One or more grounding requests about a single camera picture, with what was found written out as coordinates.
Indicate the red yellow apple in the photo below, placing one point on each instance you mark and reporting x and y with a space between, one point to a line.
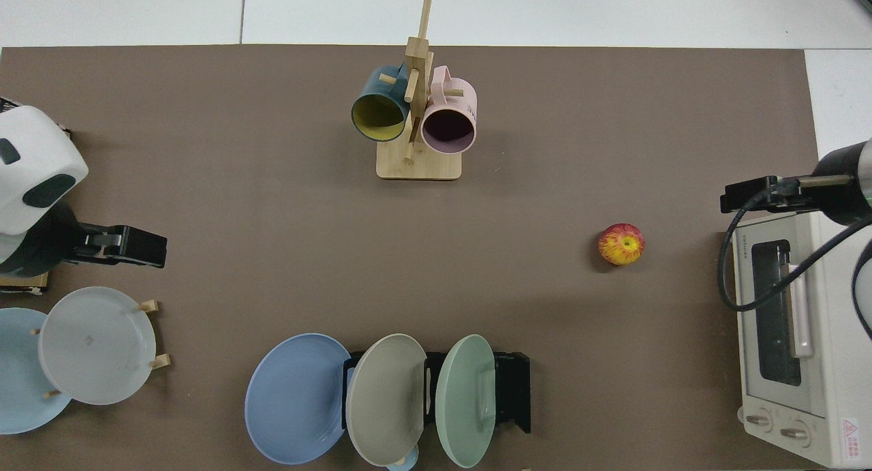
620 244

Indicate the wooden plate rack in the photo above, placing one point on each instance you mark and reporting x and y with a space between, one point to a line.
151 306

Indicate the pale grey plate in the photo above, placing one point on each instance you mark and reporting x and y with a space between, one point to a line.
95 345

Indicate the light blue plate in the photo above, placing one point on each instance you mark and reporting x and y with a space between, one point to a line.
20 382

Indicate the beige grey plate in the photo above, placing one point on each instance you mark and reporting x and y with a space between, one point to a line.
385 403

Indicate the black dish rack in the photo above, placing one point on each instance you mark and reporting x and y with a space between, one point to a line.
512 389

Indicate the pale green plate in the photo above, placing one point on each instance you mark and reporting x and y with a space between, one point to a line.
463 403

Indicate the brown table cloth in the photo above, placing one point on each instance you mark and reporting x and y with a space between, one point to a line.
272 239

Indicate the pale toaster oven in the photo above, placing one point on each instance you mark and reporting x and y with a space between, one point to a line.
831 362

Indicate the dark teal cup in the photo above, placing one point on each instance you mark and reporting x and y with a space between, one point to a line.
373 93

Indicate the wooden cup stand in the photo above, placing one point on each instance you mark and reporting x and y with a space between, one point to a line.
419 165

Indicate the pink cup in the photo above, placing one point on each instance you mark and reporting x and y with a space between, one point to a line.
453 106

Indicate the small blue round thing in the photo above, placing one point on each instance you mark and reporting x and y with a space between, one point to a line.
402 465

